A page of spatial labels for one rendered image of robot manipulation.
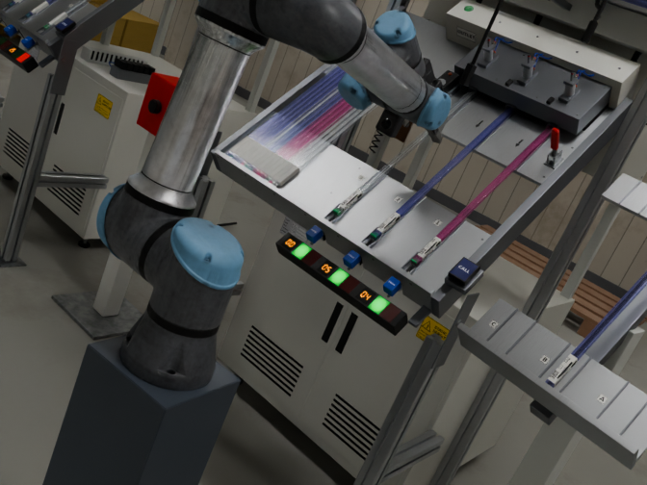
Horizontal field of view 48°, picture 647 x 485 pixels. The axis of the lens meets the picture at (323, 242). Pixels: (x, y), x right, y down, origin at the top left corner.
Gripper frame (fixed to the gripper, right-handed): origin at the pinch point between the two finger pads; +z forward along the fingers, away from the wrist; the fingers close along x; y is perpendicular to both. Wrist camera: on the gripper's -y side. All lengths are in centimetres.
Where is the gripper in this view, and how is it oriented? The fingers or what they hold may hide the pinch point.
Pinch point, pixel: (421, 134)
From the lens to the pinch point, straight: 172.4
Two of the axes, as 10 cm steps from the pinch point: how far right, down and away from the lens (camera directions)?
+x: -7.1, -4.8, 5.1
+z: 3.1, 4.5, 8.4
